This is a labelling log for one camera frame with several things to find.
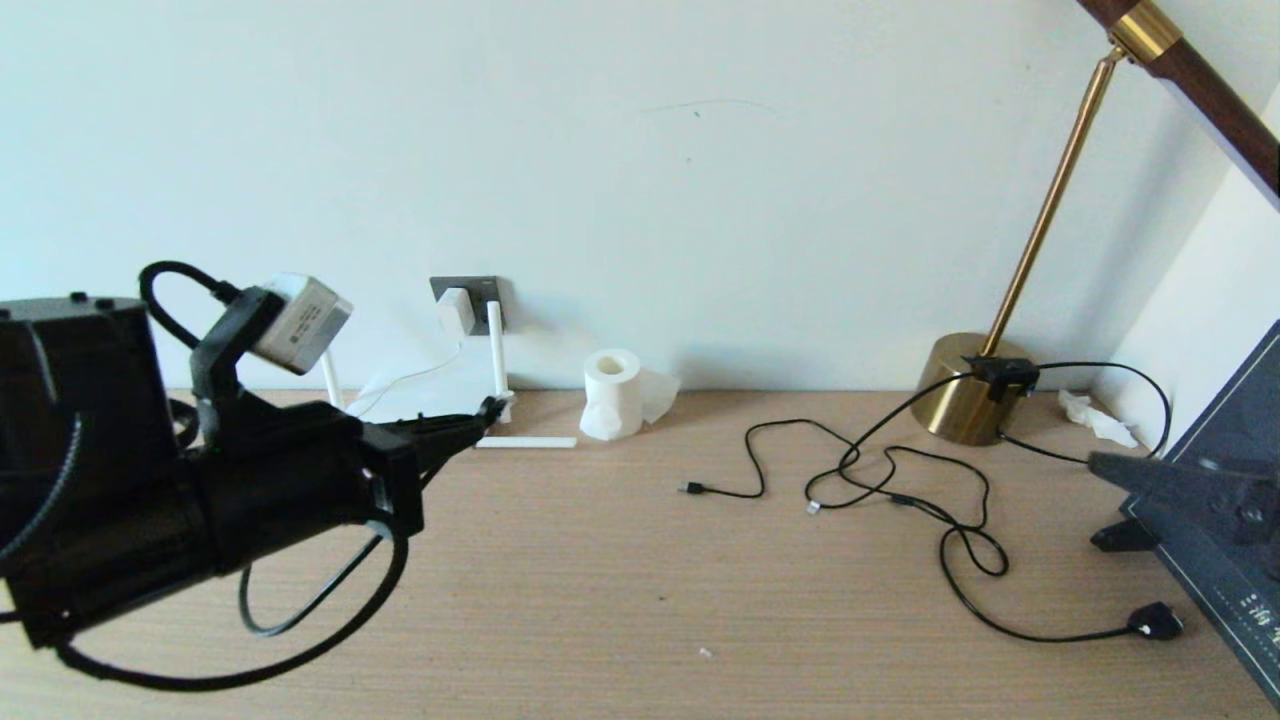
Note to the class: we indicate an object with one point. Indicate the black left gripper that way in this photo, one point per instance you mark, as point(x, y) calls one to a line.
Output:
point(395, 480)

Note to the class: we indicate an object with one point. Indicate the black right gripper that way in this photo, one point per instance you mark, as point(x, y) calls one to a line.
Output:
point(1255, 515)

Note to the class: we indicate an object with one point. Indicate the white power adapter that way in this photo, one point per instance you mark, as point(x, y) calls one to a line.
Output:
point(455, 312)

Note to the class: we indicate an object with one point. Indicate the white router with antennas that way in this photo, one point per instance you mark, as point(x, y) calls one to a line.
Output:
point(497, 350)

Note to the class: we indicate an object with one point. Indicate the crumpled white tissue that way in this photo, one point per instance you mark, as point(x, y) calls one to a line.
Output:
point(1098, 420)

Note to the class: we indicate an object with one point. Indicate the dark blue board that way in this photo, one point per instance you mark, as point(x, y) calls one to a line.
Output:
point(1230, 620)

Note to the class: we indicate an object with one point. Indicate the white toilet paper roll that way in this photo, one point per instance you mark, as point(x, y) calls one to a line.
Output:
point(612, 398)

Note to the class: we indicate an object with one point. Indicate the black clip on lamp base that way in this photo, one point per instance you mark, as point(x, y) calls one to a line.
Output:
point(1003, 374)

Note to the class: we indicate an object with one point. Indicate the brass and wood desk lamp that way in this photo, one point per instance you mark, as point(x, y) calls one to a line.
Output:
point(965, 400)

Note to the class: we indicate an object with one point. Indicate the grey wall socket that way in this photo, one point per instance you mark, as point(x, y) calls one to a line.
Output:
point(487, 290)

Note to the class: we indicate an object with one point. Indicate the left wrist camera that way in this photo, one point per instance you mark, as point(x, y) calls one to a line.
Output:
point(305, 325)

